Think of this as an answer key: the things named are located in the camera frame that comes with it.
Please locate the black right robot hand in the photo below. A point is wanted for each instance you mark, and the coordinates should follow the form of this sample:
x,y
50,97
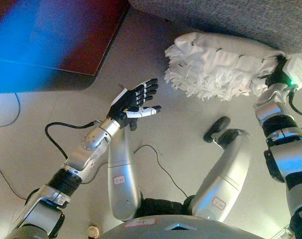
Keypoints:
x,y
293,69

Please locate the small beige round knob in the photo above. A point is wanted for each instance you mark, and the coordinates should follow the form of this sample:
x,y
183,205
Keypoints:
x,y
93,231

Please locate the dark red table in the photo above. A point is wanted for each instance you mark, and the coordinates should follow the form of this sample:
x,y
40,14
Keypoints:
x,y
53,37

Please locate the beige fringed throw pillow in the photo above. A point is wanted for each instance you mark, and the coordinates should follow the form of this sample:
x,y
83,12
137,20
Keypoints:
x,y
215,67

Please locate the silver right robot leg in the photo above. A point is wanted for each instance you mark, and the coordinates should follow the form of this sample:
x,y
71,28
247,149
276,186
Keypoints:
x,y
223,179

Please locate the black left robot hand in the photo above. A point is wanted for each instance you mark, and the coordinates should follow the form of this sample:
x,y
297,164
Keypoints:
x,y
126,104

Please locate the black right robot foot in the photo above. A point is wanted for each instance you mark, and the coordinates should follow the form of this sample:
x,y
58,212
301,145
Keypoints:
x,y
218,128

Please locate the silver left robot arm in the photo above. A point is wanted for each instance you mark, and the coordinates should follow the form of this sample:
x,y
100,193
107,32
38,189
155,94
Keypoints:
x,y
88,149

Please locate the grey robot torso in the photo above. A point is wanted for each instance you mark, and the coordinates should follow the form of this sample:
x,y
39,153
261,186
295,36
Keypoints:
x,y
180,227

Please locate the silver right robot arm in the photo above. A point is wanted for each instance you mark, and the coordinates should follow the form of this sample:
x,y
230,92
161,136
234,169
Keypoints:
x,y
285,154

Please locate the silver left robot leg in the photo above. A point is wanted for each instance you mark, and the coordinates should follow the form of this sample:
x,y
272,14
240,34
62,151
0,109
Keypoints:
x,y
122,179

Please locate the grey fabric armchair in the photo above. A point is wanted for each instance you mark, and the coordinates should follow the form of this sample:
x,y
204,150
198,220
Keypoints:
x,y
228,17

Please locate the silver robot leg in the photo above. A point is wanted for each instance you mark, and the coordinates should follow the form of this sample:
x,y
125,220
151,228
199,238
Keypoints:
x,y
223,179
122,179

